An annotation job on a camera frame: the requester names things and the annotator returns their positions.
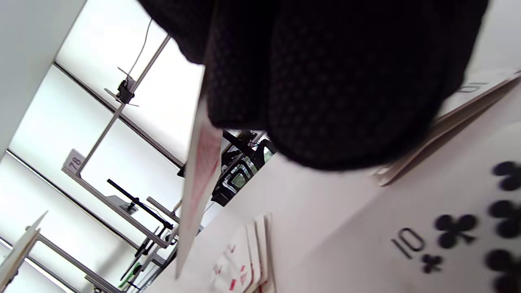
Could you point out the person's right hand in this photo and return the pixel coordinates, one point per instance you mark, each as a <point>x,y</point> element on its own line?
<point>346,81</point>

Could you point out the pile of spades cards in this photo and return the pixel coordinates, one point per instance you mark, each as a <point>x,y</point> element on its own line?
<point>468,101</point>

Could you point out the pile of clubs cards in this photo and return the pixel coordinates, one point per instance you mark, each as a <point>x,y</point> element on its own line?
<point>407,244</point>

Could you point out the many-pip clubs playing card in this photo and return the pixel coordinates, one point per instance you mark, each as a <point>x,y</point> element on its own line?
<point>199,175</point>

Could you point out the pile of diamonds cards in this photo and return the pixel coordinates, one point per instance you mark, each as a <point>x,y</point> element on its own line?
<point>236,264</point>

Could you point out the stack of playing cards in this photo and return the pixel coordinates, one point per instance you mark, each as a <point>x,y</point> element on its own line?
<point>16,252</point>

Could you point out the black mesh office chair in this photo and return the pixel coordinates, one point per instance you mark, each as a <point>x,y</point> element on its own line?
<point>228,191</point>

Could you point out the black metal pole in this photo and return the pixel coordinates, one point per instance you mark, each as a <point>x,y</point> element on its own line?
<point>138,203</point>

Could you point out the grey overhead metal rod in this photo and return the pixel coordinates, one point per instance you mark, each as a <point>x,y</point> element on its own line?
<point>106,130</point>

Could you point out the black overhead camera device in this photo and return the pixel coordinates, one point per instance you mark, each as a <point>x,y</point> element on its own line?
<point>125,91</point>

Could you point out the grey metal overhead frame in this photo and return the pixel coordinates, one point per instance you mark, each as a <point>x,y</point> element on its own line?
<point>110,207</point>

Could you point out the grey aluminium frame post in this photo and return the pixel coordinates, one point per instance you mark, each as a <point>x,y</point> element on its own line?
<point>73,262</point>

